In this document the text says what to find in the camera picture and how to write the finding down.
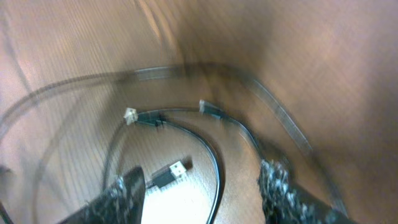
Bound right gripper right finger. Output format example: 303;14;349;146
257;160;354;224

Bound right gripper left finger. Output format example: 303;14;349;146
60;166;146;224

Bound black usb cable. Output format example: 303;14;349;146
0;63;349;224
101;107;225;224

